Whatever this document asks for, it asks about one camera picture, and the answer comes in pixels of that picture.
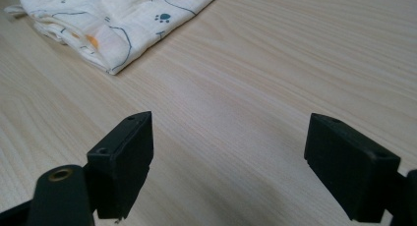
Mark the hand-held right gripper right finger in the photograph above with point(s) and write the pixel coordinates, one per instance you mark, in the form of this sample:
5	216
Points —
347	173

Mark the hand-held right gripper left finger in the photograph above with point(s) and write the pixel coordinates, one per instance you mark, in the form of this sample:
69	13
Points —
123	167

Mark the white printed cloth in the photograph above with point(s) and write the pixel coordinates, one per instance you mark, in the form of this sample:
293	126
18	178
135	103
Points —
111	23

